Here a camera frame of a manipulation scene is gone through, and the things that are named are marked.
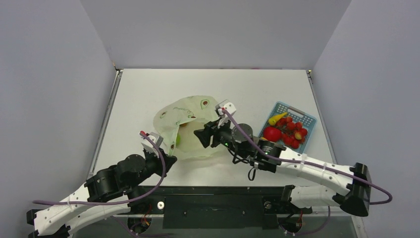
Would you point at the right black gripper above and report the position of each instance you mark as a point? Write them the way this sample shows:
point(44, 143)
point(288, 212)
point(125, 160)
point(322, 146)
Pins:
point(213, 134)

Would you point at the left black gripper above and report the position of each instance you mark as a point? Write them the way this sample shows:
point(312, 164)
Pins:
point(170, 160)

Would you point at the small green fake fruit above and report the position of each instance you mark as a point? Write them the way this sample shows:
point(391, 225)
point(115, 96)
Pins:
point(178, 140)

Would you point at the pale green plastic bag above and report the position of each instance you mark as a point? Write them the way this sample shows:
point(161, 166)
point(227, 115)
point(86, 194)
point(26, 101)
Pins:
point(194, 110)

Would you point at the red fake apple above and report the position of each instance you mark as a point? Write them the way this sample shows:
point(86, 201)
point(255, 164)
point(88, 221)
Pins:
point(272, 134)

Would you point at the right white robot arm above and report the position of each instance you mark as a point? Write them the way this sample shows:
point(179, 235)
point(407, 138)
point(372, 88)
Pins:
point(346, 187)

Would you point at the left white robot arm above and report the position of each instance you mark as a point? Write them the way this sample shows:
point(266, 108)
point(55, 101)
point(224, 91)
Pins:
point(109, 192)

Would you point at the small yellow fake pepper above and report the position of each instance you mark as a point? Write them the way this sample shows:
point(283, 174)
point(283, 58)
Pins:
point(274, 119)

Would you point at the red fake grape bunch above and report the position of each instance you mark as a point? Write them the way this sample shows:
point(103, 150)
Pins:
point(293, 133)

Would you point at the blue plastic basket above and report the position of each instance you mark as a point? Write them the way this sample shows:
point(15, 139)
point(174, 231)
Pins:
point(309, 122)

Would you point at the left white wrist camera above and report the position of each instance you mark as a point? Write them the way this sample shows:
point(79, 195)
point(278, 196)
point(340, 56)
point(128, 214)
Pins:
point(151, 142)

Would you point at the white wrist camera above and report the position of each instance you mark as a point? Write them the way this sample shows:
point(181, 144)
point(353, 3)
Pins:
point(151, 142)
point(221, 109)

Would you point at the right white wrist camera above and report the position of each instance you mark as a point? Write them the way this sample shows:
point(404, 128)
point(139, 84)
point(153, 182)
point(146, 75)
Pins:
point(221, 109)

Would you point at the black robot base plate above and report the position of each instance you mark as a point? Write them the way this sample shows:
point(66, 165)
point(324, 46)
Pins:
point(215, 207)

